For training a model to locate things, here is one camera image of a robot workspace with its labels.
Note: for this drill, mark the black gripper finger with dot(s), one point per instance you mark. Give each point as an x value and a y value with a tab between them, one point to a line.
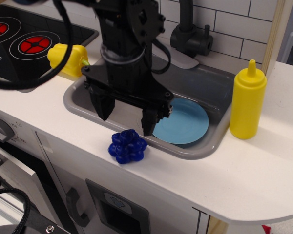
149	121
102	101

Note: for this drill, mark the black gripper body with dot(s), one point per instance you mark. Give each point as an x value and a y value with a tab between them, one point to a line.
132	82

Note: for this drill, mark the blue toy blueberries cluster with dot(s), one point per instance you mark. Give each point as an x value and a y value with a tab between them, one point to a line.
127	146

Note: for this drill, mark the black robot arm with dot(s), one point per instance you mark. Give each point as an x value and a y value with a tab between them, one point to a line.
129	31

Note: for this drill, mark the light blue plate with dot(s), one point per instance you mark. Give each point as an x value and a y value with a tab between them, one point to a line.
187	123

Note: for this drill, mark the grey toy sink basin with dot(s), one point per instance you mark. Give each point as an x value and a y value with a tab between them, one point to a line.
208	87

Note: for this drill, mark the yellow toy bell pepper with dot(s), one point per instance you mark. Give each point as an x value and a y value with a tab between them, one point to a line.
77	59

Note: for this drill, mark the black toy faucet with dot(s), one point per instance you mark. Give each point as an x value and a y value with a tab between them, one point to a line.
186	37

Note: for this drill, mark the black toy stovetop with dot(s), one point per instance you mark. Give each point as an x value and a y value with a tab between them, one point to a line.
25	40

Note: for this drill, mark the yellow squeeze bottle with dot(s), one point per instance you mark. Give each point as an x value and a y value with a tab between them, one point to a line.
247	101

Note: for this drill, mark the grey dishwasher panel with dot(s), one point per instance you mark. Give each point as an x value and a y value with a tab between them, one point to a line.
118	213

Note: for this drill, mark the grey oven knob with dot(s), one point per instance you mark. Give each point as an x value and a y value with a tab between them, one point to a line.
6	132

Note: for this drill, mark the black metal foreground base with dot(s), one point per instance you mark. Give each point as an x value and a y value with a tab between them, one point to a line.
35	224

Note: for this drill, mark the white oven door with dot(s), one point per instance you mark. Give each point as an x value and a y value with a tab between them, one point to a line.
17	175

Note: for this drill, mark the grey cabinet door handle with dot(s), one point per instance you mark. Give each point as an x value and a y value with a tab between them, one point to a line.
72	197

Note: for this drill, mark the light wooden side post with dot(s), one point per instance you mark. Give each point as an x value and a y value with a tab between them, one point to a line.
278	28

